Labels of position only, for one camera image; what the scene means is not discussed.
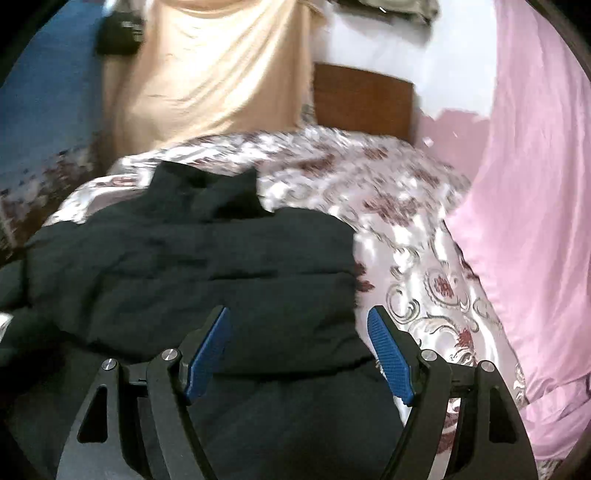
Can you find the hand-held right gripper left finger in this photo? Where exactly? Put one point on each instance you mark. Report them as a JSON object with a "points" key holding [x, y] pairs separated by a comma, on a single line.
{"points": [[208, 355]]}

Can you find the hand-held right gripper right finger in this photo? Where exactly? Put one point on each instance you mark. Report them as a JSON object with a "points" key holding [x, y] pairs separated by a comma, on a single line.
{"points": [[390, 355]]}

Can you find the black garment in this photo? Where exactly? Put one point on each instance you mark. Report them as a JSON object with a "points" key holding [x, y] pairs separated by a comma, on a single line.
{"points": [[184, 258]]}

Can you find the floral satin bedspread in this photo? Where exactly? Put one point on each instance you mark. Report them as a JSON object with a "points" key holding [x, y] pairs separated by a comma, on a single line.
{"points": [[392, 194]]}

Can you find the pink curtain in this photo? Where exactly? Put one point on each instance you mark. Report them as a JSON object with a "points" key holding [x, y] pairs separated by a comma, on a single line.
{"points": [[531, 184]]}

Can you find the wooden headboard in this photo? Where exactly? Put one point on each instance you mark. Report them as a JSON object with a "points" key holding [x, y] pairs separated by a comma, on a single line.
{"points": [[364, 101]]}

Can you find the beige cloth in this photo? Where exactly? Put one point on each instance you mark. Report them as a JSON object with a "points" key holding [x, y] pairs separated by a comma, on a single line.
{"points": [[207, 69]]}

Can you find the blue printed cloth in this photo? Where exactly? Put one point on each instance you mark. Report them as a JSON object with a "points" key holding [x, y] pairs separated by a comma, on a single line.
{"points": [[46, 92]]}

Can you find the black object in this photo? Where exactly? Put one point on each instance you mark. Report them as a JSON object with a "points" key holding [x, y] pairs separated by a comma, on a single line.
{"points": [[119, 32]]}

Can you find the olive cloth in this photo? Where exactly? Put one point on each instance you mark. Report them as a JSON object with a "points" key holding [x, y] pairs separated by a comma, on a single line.
{"points": [[383, 7]]}

